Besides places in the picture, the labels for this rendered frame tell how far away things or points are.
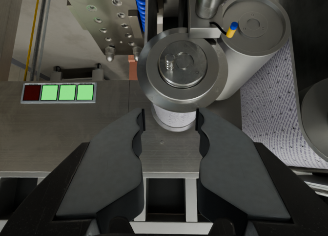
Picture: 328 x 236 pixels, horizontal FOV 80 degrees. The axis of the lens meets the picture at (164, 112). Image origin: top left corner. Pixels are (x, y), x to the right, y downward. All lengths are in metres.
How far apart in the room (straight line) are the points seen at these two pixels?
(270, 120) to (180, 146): 0.29
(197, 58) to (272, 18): 0.16
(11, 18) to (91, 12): 0.71
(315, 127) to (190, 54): 0.22
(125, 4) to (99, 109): 0.32
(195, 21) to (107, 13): 0.31
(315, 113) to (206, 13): 0.22
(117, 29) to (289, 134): 0.51
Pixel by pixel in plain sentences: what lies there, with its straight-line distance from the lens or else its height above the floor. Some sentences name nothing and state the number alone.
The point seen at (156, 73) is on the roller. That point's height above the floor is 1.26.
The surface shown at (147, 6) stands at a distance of 0.40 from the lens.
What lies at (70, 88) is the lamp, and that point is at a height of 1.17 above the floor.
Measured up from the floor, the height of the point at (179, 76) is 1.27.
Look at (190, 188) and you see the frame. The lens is 0.64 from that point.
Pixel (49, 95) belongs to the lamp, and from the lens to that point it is 0.76.
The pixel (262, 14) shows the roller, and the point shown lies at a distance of 0.40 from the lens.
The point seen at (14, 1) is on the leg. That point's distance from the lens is 1.32.
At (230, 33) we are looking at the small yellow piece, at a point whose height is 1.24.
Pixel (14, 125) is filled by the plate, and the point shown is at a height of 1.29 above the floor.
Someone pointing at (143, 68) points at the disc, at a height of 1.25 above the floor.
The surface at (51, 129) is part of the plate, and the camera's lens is 0.73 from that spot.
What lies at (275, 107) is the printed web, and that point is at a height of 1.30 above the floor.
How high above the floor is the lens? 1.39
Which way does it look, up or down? 12 degrees down
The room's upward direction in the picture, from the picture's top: 180 degrees counter-clockwise
